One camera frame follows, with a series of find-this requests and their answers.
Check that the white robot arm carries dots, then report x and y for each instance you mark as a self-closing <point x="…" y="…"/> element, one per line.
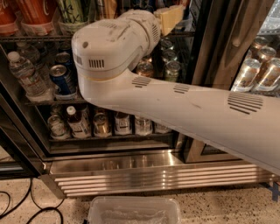
<point x="105" y="54"/>

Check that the front green soda can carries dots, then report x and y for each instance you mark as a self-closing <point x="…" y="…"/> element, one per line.
<point x="172" y="71"/>

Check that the front gold soda can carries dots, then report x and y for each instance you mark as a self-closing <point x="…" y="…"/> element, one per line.
<point x="145" y="69"/>

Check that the gold can top shelf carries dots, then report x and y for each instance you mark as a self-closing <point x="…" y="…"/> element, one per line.
<point x="106" y="8"/>

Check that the gold can shelf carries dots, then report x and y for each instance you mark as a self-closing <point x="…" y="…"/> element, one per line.
<point x="101" y="124"/>
<point x="106" y="8"/>

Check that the green can top shelf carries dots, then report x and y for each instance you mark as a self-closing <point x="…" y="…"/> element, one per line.
<point x="73" y="11"/>

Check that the small water bottle bottom shelf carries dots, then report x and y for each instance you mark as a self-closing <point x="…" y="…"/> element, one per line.
<point x="143" y="126"/>

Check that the front blue pepsi can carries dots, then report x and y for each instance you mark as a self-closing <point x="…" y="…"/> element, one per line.
<point x="62" y="78"/>

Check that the gold can bottom shelf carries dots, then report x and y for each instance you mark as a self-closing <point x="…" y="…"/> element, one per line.
<point x="101" y="124"/>

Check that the red coca-cola can top shelf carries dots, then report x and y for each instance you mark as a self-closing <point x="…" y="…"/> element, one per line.
<point x="37" y="12"/>

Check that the front water bottle middle shelf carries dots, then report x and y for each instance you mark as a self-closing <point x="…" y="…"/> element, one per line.
<point x="26" y="74"/>

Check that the green-white can bottom shelf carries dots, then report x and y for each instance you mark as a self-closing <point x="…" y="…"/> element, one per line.
<point x="58" y="128"/>

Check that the orange can far left top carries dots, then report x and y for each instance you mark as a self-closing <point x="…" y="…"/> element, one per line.
<point x="7" y="15"/>

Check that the stainless steel fridge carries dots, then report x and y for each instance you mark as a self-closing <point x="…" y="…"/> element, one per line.
<point x="211" y="45"/>

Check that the brown tea bottle centre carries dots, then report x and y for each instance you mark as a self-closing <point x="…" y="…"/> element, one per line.
<point x="122" y="124"/>

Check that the brown tea bottle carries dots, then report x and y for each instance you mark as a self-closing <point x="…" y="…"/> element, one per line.
<point x="122" y="124"/>
<point x="77" y="123"/>

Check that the brown tea bottle left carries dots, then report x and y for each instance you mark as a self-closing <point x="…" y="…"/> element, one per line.
<point x="77" y="123"/>

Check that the clear plastic bin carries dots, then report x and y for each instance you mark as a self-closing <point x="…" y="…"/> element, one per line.
<point x="133" y="210"/>

